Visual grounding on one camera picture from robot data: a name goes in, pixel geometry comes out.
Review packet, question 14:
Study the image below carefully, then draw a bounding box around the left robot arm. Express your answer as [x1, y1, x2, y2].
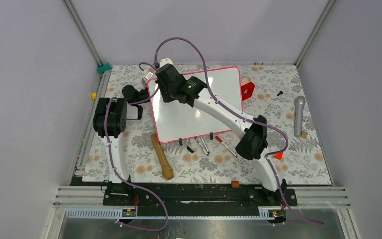
[92, 85, 152, 205]

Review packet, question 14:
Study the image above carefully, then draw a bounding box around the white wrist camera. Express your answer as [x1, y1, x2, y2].
[142, 67, 156, 86]
[159, 58, 174, 67]

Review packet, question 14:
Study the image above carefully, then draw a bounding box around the pink framed whiteboard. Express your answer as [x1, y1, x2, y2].
[148, 66, 242, 143]

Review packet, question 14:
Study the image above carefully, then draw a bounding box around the floral patterned table mat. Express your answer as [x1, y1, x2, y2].
[81, 64, 333, 185]

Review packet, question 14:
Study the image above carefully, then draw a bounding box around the teal clamp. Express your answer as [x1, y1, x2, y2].
[97, 63, 112, 74]

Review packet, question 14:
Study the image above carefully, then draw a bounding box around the red triangular block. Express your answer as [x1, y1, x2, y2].
[273, 152, 283, 160]

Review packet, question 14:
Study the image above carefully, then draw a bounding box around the gold toy microphone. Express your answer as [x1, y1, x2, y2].
[151, 134, 174, 180]

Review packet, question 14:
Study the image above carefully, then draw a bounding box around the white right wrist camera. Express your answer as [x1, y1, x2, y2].
[159, 58, 174, 67]

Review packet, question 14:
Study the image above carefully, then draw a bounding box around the red whiteboard marker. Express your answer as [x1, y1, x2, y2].
[215, 136, 238, 158]

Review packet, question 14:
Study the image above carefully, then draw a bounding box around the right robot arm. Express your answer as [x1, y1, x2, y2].
[155, 64, 289, 205]

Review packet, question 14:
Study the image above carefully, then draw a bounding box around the blue whiteboard marker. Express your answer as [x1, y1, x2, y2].
[200, 137, 210, 155]

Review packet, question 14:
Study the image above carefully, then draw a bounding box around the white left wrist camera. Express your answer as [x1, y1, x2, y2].
[142, 67, 156, 86]

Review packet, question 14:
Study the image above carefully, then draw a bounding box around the green whiteboard marker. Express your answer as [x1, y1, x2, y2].
[195, 137, 209, 156]

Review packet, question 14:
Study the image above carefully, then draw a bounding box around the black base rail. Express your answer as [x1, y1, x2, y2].
[72, 179, 298, 217]

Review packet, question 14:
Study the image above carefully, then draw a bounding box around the silver toy microphone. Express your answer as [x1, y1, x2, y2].
[294, 96, 306, 138]

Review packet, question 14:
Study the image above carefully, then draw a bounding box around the small brown cube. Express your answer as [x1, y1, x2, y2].
[231, 180, 240, 188]

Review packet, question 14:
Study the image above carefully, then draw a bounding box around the large red block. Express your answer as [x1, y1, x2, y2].
[241, 82, 255, 101]

